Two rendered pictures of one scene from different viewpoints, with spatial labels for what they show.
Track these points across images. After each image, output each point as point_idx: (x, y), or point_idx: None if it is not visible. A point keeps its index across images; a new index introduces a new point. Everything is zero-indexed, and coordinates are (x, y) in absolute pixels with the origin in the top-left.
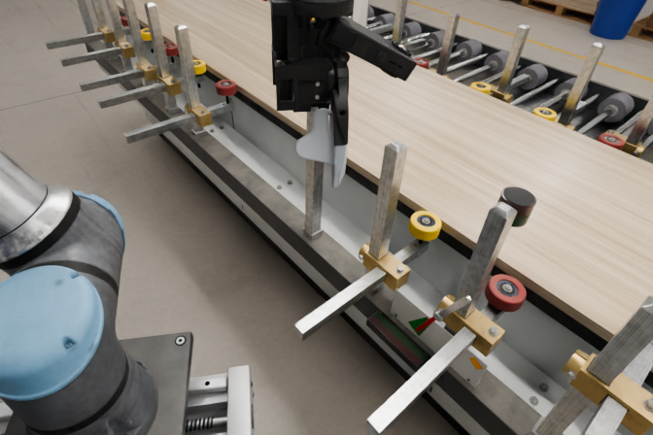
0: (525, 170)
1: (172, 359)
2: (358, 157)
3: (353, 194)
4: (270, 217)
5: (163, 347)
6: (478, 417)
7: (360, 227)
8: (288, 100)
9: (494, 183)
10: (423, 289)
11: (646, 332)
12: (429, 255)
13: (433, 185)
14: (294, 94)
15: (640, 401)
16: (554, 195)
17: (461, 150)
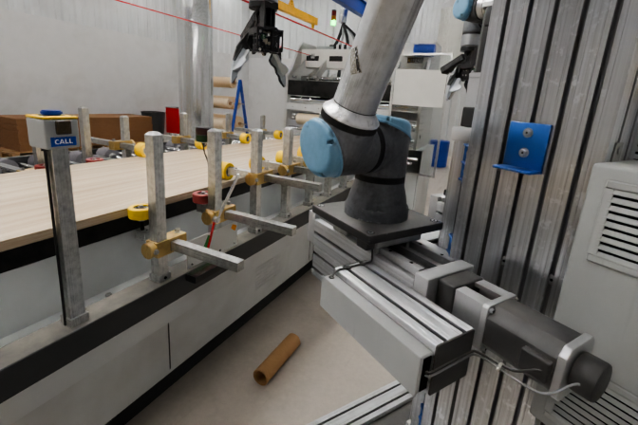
0: (76, 184)
1: (332, 205)
2: (16, 233)
3: (17, 289)
4: (2, 383)
5: (328, 208)
6: (245, 254)
7: (43, 318)
8: (279, 47)
9: (91, 192)
10: (145, 278)
11: (261, 138)
12: (129, 252)
13: (89, 206)
14: (279, 45)
15: (265, 170)
16: (112, 181)
17: (29, 198)
